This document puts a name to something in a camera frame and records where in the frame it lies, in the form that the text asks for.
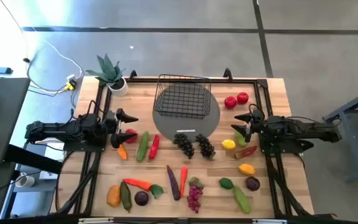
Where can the dark purple grape bunch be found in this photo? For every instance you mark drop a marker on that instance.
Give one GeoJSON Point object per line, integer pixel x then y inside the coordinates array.
{"type": "Point", "coordinates": [185, 145]}
{"type": "Point", "coordinates": [205, 146]}

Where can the orange carrot with green leaves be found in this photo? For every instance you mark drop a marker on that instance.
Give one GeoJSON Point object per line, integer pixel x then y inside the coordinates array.
{"type": "Point", "coordinates": [138, 184]}

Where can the green lime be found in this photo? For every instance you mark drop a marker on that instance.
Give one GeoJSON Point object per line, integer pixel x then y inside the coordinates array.
{"type": "Point", "coordinates": [226, 183]}

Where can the white mug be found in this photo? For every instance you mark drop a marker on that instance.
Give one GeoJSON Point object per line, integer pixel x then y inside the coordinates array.
{"type": "Point", "coordinates": [24, 181]}

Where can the white edge strip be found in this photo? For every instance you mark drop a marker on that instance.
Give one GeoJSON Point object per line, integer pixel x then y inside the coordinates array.
{"type": "Point", "coordinates": [269, 221]}
{"type": "Point", "coordinates": [95, 220]}

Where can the dark green poblano pepper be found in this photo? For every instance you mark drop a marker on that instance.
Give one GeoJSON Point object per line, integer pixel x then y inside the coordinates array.
{"type": "Point", "coordinates": [125, 196]}

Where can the black metal table frame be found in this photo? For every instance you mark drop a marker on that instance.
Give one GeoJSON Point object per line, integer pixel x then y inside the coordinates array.
{"type": "Point", "coordinates": [244, 81]}

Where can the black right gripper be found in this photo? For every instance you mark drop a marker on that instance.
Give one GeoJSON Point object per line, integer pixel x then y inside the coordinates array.
{"type": "Point", "coordinates": [256, 124]}

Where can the grey-blue table frame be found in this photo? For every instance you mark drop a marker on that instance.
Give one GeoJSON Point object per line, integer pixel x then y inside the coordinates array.
{"type": "Point", "coordinates": [350, 105]}

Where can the dark red long pepper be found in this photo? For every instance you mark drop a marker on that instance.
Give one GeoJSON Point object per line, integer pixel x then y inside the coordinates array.
{"type": "Point", "coordinates": [245, 152]}

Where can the orange bell pepper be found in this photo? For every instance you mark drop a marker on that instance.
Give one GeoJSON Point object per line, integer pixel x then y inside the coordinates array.
{"type": "Point", "coordinates": [113, 196]}

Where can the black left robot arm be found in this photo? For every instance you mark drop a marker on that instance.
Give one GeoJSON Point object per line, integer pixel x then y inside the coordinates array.
{"type": "Point", "coordinates": [57, 129]}

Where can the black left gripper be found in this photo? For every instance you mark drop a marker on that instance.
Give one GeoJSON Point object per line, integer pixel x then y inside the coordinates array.
{"type": "Point", "coordinates": [112, 126]}

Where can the pink grape bunch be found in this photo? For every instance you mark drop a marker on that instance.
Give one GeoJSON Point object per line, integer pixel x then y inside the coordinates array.
{"type": "Point", "coordinates": [194, 196]}

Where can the white power adapter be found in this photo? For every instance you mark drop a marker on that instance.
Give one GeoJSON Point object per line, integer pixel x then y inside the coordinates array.
{"type": "Point", "coordinates": [71, 77]}

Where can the purple plum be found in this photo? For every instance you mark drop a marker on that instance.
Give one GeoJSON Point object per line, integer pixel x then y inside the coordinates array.
{"type": "Point", "coordinates": [253, 183]}
{"type": "Point", "coordinates": [141, 198]}

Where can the purple carrot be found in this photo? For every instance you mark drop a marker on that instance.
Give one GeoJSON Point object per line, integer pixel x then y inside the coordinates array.
{"type": "Point", "coordinates": [173, 186]}

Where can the yellow lemon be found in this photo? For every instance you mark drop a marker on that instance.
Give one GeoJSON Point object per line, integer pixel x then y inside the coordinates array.
{"type": "Point", "coordinates": [228, 144]}

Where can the light green cucumber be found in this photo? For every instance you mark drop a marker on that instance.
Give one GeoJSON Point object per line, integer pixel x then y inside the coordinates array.
{"type": "Point", "coordinates": [242, 199]}

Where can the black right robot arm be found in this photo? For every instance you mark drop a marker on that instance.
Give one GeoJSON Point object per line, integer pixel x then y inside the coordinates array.
{"type": "Point", "coordinates": [306, 129]}

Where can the orange-yellow lemon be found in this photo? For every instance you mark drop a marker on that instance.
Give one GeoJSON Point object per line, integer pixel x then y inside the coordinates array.
{"type": "Point", "coordinates": [246, 169]}

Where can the black desk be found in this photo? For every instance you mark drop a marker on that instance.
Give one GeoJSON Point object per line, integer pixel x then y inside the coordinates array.
{"type": "Point", "coordinates": [2, 118]}

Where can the green plant in white pot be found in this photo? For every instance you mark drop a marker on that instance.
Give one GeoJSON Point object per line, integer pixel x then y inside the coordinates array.
{"type": "Point", "coordinates": [109, 70]}

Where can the yellow plug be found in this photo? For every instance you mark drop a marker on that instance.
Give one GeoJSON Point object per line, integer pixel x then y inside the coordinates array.
{"type": "Point", "coordinates": [69, 86]}

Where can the red chili pepper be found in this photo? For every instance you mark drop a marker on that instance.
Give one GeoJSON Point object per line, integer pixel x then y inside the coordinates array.
{"type": "Point", "coordinates": [154, 147]}

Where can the white paper sheet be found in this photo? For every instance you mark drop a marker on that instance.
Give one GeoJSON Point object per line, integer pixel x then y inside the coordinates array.
{"type": "Point", "coordinates": [54, 152]}

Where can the dark green cucumber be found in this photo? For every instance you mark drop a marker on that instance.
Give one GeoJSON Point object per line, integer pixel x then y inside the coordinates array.
{"type": "Point", "coordinates": [142, 146]}

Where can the grey round woven placemat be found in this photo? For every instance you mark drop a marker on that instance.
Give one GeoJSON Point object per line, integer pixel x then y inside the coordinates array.
{"type": "Point", "coordinates": [204, 124]}

